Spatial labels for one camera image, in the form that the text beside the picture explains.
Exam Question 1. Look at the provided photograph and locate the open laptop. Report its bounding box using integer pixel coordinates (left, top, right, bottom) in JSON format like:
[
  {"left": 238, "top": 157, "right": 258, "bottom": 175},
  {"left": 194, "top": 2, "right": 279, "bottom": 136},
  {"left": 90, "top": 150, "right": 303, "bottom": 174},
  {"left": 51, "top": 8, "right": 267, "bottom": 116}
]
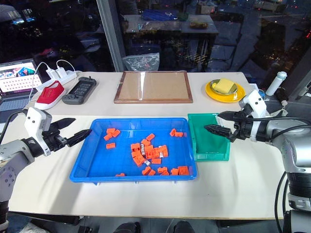
[{"left": 0, "top": 58, "right": 43, "bottom": 113}]

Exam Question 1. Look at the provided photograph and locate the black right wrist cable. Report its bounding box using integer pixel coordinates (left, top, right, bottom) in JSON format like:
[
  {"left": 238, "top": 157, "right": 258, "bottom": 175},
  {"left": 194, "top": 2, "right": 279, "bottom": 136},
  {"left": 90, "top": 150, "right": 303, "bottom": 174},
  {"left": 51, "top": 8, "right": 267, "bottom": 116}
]
[{"left": 245, "top": 116, "right": 311, "bottom": 127}]

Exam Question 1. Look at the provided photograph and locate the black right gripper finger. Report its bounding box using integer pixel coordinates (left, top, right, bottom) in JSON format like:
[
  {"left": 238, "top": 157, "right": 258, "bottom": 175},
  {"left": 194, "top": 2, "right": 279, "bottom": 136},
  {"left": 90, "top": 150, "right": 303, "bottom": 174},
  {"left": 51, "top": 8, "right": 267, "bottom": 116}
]
[
  {"left": 204, "top": 124, "right": 232, "bottom": 140},
  {"left": 217, "top": 111, "right": 242, "bottom": 121}
]

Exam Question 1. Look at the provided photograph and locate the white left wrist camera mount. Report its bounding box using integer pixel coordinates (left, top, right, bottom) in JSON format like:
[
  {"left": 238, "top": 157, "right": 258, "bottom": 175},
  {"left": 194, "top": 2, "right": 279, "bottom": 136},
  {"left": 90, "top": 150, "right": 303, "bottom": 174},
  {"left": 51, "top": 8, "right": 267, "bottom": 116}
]
[{"left": 24, "top": 107, "right": 52, "bottom": 156}]

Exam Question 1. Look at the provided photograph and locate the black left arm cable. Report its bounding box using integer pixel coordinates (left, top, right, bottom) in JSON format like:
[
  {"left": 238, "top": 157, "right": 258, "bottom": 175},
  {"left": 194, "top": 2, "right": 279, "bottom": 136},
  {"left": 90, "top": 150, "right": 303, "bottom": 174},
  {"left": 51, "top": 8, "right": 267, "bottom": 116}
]
[{"left": 0, "top": 109, "right": 29, "bottom": 146}]

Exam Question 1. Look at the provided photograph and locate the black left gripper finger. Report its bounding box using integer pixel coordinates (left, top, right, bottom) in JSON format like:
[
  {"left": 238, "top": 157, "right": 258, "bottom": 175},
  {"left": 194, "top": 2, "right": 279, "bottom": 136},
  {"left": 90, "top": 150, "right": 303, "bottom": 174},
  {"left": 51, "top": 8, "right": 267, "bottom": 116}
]
[
  {"left": 66, "top": 129, "right": 93, "bottom": 148},
  {"left": 50, "top": 117, "right": 77, "bottom": 131}
]

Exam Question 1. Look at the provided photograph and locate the red canvas shoe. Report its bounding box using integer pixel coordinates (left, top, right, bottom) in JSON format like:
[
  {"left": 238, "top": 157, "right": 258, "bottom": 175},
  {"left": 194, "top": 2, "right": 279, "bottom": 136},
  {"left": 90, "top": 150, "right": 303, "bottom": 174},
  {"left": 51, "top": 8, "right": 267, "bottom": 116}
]
[{"left": 34, "top": 80, "right": 66, "bottom": 110}]

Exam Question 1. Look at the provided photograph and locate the wooden framed cork board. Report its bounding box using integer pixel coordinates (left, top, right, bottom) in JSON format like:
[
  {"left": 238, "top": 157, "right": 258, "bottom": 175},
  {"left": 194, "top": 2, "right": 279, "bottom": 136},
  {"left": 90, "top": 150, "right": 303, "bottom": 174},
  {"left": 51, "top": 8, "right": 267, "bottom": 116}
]
[{"left": 113, "top": 70, "right": 194, "bottom": 105}]

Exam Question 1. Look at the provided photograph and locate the blue plastic tray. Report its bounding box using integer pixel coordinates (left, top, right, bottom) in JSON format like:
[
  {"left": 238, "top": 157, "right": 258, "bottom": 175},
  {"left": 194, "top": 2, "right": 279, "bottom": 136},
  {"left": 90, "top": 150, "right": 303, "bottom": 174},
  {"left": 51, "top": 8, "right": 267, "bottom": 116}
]
[{"left": 69, "top": 117, "right": 199, "bottom": 186}]

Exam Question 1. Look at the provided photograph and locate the white power strip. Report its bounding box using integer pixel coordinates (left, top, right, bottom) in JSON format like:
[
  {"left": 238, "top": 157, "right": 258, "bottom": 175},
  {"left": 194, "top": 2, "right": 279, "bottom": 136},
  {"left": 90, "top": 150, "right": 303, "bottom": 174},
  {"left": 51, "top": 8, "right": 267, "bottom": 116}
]
[{"left": 44, "top": 69, "right": 77, "bottom": 84}]

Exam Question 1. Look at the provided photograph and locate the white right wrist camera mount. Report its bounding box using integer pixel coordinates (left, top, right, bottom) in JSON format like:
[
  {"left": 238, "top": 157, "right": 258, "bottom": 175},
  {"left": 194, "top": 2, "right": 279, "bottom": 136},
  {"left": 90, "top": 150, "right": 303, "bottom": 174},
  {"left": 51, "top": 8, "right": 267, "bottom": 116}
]
[{"left": 238, "top": 89, "right": 271, "bottom": 142}]

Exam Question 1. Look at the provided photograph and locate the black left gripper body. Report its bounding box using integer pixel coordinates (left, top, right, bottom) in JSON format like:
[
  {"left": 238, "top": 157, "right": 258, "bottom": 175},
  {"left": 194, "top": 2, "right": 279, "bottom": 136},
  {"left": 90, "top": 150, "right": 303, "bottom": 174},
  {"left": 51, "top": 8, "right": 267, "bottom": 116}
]
[{"left": 42, "top": 123, "right": 69, "bottom": 152}]

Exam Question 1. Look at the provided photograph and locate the white bottle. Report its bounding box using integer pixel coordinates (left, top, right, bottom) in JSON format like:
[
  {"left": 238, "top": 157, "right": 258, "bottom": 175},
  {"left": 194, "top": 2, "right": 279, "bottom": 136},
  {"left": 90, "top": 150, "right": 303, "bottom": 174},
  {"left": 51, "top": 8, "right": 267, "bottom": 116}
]
[{"left": 265, "top": 71, "right": 288, "bottom": 97}]

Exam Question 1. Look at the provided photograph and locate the yellow sponge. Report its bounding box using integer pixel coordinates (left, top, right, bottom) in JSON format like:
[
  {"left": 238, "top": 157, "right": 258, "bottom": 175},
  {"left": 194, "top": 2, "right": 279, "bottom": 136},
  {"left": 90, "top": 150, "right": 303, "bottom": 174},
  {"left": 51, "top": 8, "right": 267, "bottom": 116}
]
[{"left": 215, "top": 78, "right": 235, "bottom": 94}]

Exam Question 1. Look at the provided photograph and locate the clear plastic bag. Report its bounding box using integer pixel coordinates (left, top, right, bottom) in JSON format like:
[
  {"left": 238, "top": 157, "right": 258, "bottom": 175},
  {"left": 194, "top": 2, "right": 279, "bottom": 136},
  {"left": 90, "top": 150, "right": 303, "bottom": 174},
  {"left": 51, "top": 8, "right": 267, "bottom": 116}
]
[{"left": 121, "top": 51, "right": 161, "bottom": 72}]

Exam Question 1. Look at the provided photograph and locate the yellow plate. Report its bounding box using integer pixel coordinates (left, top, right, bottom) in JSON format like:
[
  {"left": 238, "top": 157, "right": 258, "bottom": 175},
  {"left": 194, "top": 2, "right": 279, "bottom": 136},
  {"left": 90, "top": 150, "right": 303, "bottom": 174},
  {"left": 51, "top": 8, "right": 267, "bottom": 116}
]
[{"left": 205, "top": 79, "right": 246, "bottom": 103}]

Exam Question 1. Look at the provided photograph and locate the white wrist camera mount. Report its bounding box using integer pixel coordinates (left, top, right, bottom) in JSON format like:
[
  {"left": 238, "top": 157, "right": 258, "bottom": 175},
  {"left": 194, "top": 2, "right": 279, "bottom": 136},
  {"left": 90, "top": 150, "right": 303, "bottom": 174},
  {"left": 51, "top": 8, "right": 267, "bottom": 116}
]
[
  {"left": 24, "top": 107, "right": 52, "bottom": 156},
  {"left": 238, "top": 89, "right": 271, "bottom": 142}
]

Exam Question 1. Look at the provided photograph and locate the grey handheld game console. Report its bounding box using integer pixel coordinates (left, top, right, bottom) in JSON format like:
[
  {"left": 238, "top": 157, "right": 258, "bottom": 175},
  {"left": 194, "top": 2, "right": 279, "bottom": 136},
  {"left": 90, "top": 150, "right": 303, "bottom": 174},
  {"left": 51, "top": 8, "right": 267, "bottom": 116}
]
[{"left": 61, "top": 76, "right": 98, "bottom": 105}]

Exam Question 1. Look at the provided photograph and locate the green plastic bin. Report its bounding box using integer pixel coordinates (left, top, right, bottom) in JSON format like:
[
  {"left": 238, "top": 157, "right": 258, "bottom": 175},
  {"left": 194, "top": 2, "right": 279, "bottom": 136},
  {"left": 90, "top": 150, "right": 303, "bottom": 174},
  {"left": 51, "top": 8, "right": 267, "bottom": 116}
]
[{"left": 187, "top": 112, "right": 231, "bottom": 162}]

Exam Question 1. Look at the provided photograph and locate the black right arm base cable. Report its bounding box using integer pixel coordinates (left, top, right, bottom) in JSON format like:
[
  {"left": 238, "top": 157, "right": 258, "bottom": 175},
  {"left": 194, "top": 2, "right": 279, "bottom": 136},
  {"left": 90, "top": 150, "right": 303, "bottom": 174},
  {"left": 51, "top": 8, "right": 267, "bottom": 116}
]
[{"left": 274, "top": 170, "right": 293, "bottom": 233}]

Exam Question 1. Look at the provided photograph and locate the white charger cable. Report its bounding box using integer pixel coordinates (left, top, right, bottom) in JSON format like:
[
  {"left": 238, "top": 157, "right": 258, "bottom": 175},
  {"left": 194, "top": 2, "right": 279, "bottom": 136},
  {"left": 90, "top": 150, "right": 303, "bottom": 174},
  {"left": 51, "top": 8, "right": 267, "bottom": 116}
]
[
  {"left": 28, "top": 61, "right": 51, "bottom": 105},
  {"left": 56, "top": 59, "right": 76, "bottom": 74}
]

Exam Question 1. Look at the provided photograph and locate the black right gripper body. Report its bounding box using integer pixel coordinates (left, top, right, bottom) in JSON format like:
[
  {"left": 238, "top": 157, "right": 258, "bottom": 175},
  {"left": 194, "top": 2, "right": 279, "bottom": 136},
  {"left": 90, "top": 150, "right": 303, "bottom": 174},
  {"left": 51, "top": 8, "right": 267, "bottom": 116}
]
[{"left": 229, "top": 110, "right": 254, "bottom": 143}]

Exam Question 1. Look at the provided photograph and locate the grey window frame post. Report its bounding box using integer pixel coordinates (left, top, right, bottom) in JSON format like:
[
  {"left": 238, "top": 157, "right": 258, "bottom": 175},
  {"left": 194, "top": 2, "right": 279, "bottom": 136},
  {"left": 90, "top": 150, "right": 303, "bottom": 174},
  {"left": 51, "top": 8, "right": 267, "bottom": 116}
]
[{"left": 96, "top": 0, "right": 127, "bottom": 73}]

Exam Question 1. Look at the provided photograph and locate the dark bottle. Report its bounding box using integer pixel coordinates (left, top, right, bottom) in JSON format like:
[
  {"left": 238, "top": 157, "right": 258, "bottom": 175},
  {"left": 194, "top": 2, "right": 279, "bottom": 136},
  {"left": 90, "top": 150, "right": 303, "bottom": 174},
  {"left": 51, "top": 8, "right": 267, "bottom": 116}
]
[{"left": 275, "top": 87, "right": 290, "bottom": 106}]

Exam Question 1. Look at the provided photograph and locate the metal bowl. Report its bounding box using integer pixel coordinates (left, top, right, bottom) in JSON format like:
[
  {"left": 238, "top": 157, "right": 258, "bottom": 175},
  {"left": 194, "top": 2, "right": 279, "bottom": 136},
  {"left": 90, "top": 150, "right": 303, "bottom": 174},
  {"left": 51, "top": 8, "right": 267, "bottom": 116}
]
[{"left": 209, "top": 78, "right": 239, "bottom": 95}]

